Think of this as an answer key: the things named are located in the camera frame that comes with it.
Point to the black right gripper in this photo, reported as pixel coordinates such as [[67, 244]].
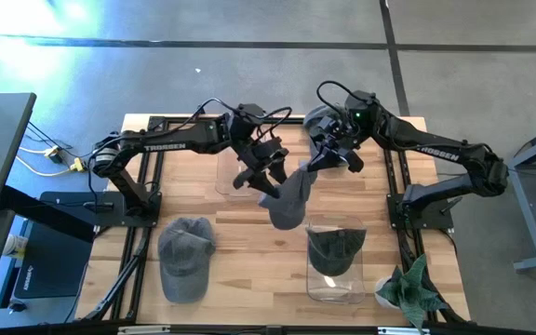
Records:
[[335, 135]]

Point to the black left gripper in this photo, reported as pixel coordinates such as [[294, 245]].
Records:
[[265, 156]]

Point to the blue-grey baseball cap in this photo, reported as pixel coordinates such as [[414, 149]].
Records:
[[289, 205]]

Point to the grey-green baseball cap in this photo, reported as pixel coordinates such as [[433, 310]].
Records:
[[312, 116]]

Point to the blackish dark green baseball cap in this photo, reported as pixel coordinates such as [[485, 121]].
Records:
[[335, 253]]

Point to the mid-grey baseball cap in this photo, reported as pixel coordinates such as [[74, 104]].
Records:
[[184, 260]]

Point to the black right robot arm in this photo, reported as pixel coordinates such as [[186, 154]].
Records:
[[440, 151]]

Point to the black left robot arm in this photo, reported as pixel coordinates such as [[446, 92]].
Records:
[[170, 142]]

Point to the clear plastic bin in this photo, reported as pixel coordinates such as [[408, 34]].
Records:
[[335, 293], [226, 179]]

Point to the snake plant in white pot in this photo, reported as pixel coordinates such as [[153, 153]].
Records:
[[407, 293]]

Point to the yellow power plug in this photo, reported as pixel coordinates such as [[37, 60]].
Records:
[[78, 164], [54, 152]]

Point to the grey metal stand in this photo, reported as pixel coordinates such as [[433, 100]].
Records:
[[526, 218]]

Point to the black support beam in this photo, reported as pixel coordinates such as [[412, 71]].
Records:
[[44, 211]]

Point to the black mat with white logo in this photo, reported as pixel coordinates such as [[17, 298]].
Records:
[[54, 265]]

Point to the black aluminium table frame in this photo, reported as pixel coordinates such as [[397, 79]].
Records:
[[184, 121]]

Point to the silver aluminium bracket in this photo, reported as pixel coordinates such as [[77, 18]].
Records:
[[403, 331], [142, 330]]

